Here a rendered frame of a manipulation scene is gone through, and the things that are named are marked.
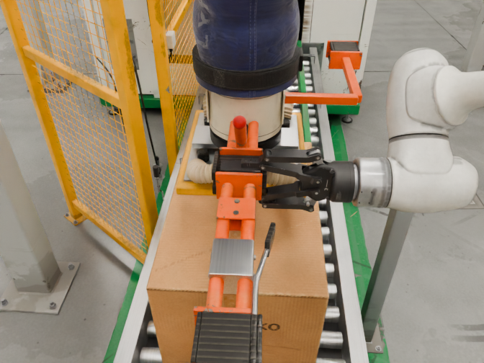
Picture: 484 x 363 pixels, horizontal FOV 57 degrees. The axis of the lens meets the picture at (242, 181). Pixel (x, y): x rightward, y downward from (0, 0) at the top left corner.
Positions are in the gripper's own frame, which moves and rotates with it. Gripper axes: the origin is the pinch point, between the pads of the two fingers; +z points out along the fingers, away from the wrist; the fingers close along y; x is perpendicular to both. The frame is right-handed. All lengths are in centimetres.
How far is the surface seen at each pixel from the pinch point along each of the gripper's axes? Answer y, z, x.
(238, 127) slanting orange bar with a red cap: -11.0, 0.1, -0.3
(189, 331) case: 44.9, 12.0, -3.4
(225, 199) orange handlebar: -1.4, 1.9, -7.3
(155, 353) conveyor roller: 69, 25, 4
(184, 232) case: 29.0, 14.7, 14.2
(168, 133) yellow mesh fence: 65, 40, 114
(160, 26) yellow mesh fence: 14, 38, 114
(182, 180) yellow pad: 11.0, 13.2, 12.7
